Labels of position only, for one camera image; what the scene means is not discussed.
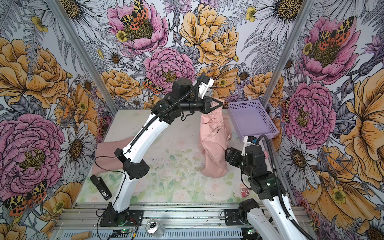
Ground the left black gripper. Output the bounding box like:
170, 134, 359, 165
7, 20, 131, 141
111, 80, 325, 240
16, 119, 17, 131
179, 94, 222, 113

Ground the pink garment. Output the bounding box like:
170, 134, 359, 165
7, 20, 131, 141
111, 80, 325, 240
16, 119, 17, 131
199, 107, 232, 179

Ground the lavender plastic laundry basket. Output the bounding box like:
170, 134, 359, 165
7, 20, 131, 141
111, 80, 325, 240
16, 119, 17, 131
228, 100, 279, 142

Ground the pink printed t-shirt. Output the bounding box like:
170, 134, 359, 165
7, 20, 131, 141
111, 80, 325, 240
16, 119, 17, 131
92, 137, 134, 175

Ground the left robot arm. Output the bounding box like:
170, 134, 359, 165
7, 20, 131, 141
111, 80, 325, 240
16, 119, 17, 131
103, 74, 223, 226

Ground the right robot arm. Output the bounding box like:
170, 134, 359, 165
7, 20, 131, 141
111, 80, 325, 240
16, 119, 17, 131
225, 135, 312, 240

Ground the small pink red toy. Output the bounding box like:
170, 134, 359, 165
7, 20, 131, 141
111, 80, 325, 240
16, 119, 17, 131
241, 188, 251, 198

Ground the silver drink can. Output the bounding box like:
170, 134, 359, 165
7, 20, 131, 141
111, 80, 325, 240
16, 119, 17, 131
145, 219, 165, 238

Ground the black handheld device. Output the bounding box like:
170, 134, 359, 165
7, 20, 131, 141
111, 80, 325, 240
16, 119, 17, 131
90, 175, 112, 201

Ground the wooden block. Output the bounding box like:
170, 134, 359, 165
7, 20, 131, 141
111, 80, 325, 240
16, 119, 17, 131
71, 231, 92, 240

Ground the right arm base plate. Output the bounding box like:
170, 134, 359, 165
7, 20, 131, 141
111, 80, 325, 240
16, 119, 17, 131
223, 209, 249, 226

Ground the white perforated cable duct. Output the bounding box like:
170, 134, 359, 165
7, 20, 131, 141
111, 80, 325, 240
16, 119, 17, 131
56, 228, 243, 240

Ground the aluminium frame rail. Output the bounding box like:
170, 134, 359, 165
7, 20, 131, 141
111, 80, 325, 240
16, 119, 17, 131
57, 203, 238, 229

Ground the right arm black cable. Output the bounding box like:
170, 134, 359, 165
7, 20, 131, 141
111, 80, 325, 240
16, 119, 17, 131
254, 134, 316, 240

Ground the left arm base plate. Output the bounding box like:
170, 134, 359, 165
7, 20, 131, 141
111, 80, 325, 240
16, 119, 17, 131
100, 209, 144, 227

